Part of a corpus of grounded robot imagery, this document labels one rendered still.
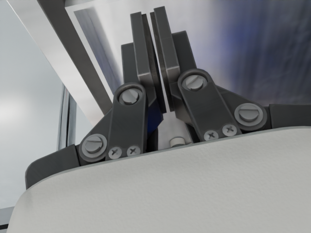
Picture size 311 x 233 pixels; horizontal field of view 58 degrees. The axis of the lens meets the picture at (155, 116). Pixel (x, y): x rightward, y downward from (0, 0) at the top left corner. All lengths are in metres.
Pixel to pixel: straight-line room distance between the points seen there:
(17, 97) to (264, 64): 1.56
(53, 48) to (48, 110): 1.56
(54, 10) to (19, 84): 1.46
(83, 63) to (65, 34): 0.03
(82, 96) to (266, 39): 0.20
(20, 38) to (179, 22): 1.23
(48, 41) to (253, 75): 0.21
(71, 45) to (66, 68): 0.05
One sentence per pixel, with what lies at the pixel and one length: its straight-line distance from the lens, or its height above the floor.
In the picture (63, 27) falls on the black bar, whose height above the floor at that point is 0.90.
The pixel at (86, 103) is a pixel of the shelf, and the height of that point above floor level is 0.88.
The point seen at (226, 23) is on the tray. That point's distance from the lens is 0.27.
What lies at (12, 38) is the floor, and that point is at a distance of 1.45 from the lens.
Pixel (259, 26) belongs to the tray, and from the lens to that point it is 0.28.
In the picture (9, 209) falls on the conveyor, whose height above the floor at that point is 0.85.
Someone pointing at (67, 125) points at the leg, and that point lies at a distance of 0.83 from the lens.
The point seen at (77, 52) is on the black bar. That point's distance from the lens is 0.24.
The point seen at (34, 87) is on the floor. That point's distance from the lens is 1.67.
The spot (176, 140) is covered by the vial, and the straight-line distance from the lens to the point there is 0.40.
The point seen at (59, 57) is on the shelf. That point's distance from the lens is 0.28.
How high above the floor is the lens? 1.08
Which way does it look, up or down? 35 degrees down
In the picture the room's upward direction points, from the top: 171 degrees clockwise
